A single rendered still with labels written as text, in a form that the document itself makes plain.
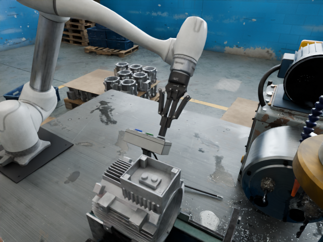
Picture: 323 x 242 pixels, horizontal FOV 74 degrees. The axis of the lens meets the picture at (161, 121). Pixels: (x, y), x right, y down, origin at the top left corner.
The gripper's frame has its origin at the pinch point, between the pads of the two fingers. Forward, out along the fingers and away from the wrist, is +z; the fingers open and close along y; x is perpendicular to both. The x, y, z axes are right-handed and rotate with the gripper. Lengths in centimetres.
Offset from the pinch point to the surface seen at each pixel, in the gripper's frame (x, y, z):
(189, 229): -5.8, 20.4, 27.2
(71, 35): 368, -529, -166
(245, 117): 210, 10, -37
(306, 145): -33, 38, -5
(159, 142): -3.5, 1.7, 5.7
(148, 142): -3.5, -2.6, 7.1
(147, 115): 55, -38, -3
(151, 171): -18.8, 8.3, 12.3
